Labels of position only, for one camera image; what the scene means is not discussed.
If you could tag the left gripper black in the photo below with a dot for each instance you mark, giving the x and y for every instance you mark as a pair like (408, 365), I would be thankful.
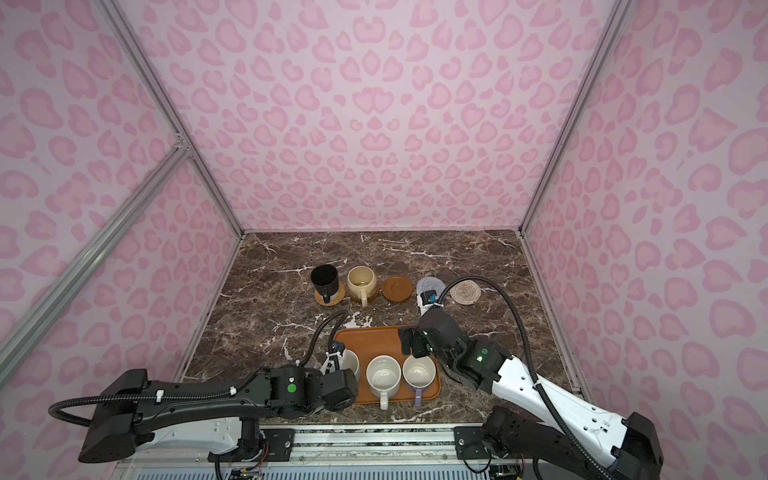
(344, 406)

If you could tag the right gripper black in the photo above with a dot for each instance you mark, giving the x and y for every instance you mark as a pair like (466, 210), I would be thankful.
(416, 335)

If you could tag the white mug blue handle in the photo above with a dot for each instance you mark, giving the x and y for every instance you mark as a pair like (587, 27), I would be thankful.
(350, 361)

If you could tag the grey round coaster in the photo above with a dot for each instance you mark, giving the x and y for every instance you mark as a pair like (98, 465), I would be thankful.
(430, 283)

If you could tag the beige woven coaster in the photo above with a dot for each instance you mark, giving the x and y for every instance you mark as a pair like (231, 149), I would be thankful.
(466, 293)

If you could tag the brown coaster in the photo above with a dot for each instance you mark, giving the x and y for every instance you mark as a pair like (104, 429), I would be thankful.
(397, 288)

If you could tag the cream yellow mug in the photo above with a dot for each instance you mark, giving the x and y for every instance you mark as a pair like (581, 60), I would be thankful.
(362, 285)

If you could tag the black mug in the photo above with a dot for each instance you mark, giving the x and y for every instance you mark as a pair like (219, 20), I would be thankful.
(325, 279)

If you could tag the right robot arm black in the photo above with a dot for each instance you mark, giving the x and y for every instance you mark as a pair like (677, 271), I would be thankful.
(541, 420)

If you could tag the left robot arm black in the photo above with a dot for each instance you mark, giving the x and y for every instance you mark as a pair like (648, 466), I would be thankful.
(128, 414)

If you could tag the orange serving tray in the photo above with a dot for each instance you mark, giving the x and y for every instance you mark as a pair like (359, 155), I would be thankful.
(368, 343)

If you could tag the left diagonal aluminium strut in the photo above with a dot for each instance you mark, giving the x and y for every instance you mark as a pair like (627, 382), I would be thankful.
(40, 318)

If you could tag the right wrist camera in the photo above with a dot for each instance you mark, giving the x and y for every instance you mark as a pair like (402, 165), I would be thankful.
(427, 300)

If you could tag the white mug purple handle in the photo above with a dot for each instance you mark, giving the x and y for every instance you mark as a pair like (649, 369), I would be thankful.
(419, 374)

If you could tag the aluminium front rail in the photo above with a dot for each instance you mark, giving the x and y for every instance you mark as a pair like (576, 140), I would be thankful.
(353, 451)

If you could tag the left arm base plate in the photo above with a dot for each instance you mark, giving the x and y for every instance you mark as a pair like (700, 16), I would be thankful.
(270, 445)

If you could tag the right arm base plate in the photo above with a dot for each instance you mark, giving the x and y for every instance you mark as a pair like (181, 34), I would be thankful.
(471, 444)

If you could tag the right corner aluminium post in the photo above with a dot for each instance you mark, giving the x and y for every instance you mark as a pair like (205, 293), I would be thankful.
(620, 15)

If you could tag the corner aluminium post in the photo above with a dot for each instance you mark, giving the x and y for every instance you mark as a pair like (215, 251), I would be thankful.
(620, 15)
(129, 42)

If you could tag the left corner aluminium post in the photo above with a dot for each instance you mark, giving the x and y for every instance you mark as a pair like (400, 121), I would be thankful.
(129, 42)

